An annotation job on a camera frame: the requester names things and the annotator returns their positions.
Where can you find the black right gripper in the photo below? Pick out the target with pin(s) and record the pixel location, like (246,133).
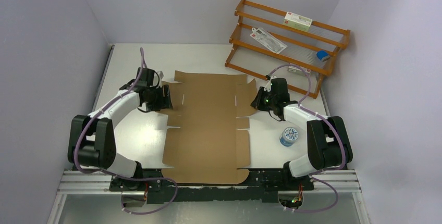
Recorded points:
(257,102)

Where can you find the blue white eraser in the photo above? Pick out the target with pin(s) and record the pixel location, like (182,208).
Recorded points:
(323,56)

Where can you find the aluminium frame rails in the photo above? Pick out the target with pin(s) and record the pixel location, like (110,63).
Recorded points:
(77,183)

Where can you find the green white small box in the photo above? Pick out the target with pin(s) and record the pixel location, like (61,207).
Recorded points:
(297,21)

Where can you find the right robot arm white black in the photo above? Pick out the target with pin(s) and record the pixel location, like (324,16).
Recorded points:
(328,145)

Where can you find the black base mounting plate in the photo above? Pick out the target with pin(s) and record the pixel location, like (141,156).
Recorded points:
(264,184)

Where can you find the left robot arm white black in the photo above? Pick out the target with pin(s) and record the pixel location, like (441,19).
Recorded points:
(92,140)

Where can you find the clear plastic packaged item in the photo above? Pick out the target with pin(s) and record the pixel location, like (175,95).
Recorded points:
(267,40)

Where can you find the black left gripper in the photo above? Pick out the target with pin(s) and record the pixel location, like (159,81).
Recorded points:
(166,100)

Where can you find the small white box lower shelf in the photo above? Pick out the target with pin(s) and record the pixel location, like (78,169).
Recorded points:
(298,71)

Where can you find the brown cardboard box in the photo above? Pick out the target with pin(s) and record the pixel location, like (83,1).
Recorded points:
(207,140)

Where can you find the orange wooden shelf rack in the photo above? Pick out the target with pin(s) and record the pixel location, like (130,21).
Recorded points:
(250,57)

